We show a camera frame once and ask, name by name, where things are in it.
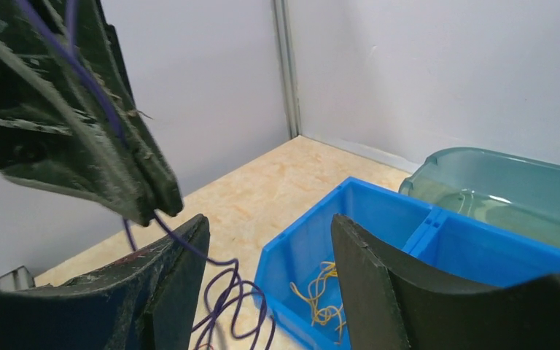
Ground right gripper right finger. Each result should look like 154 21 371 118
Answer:
331 214 560 349

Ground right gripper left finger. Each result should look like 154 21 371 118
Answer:
0 214 210 349

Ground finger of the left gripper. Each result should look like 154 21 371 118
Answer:
0 1 154 226
44 1 184 217

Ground yellow cable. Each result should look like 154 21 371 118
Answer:
289 260 348 345

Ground purple cable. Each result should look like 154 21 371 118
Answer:
16 0 277 350

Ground blue three-compartment plastic bin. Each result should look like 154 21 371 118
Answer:
255 177 560 349

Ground teal transparent plastic tub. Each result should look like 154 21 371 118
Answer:
399 147 560 248

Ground left aluminium frame post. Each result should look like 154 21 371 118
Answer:
271 0 301 139

